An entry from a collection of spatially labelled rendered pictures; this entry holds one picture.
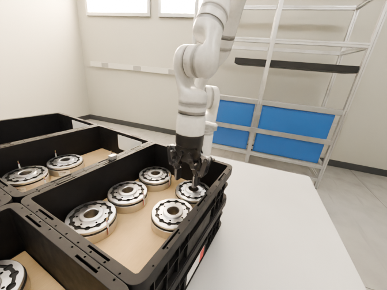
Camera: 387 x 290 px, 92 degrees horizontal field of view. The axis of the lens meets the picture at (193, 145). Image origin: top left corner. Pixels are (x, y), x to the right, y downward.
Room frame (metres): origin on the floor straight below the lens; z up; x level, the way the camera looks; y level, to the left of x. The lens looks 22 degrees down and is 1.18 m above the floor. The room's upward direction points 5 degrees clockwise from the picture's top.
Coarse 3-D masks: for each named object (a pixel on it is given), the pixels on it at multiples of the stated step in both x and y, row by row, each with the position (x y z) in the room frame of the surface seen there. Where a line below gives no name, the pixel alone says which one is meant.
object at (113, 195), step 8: (120, 184) 0.45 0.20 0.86; (128, 184) 0.45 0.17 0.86; (136, 184) 0.46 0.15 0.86; (112, 192) 0.41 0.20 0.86; (136, 192) 0.42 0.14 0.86; (144, 192) 0.42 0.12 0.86; (112, 200) 0.38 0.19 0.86; (120, 200) 0.38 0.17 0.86; (128, 200) 0.39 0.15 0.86; (136, 200) 0.38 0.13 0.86
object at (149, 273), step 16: (160, 144) 0.60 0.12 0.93; (112, 160) 0.46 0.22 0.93; (80, 176) 0.37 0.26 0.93; (224, 176) 0.43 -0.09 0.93; (48, 192) 0.31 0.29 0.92; (208, 192) 0.35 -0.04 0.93; (32, 208) 0.26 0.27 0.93; (192, 208) 0.29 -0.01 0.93; (48, 224) 0.23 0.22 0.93; (64, 224) 0.23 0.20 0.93; (192, 224) 0.27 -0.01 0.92; (80, 240) 0.20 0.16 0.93; (176, 240) 0.22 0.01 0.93; (96, 256) 0.18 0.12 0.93; (160, 256) 0.19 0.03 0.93; (112, 272) 0.16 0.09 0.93; (128, 272) 0.16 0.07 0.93; (144, 272) 0.16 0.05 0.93; (128, 288) 0.15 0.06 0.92; (144, 288) 0.15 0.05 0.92
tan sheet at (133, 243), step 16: (160, 192) 0.47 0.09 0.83; (144, 208) 0.39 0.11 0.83; (128, 224) 0.34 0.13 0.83; (144, 224) 0.34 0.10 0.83; (112, 240) 0.29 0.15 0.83; (128, 240) 0.29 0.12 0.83; (144, 240) 0.30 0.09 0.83; (160, 240) 0.30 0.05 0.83; (112, 256) 0.25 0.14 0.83; (128, 256) 0.26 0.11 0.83; (144, 256) 0.26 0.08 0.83
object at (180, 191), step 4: (188, 180) 0.50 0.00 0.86; (180, 184) 0.47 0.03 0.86; (184, 184) 0.48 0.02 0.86; (200, 184) 0.49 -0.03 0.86; (204, 184) 0.49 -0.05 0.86; (176, 188) 0.45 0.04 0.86; (180, 188) 0.46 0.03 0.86; (184, 188) 0.46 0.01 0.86; (204, 188) 0.47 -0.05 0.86; (208, 188) 0.47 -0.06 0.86; (176, 192) 0.43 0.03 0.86; (180, 192) 0.44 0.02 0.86; (184, 192) 0.44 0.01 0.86; (204, 192) 0.45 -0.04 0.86; (180, 196) 0.42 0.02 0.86; (184, 196) 0.42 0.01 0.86; (188, 196) 0.42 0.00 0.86; (192, 196) 0.42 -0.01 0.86; (196, 196) 0.42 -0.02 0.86; (200, 196) 0.43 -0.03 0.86; (184, 200) 0.41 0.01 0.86; (188, 200) 0.40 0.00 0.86; (192, 200) 0.40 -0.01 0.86; (196, 200) 0.41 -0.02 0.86
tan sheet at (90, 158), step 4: (92, 152) 0.69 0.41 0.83; (96, 152) 0.69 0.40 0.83; (100, 152) 0.69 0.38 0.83; (104, 152) 0.70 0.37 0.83; (108, 152) 0.70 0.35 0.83; (112, 152) 0.71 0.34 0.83; (84, 156) 0.65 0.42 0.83; (88, 156) 0.65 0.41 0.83; (92, 156) 0.66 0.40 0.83; (96, 156) 0.66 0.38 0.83; (100, 156) 0.66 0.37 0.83; (104, 156) 0.67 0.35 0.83; (84, 160) 0.62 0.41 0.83; (88, 160) 0.62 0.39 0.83; (92, 160) 0.63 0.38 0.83; (96, 160) 0.63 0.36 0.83; (100, 160) 0.63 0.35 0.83; (84, 164) 0.59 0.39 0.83; (88, 164) 0.59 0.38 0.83; (92, 164) 0.60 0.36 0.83; (52, 176) 0.50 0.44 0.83; (52, 180) 0.48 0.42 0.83
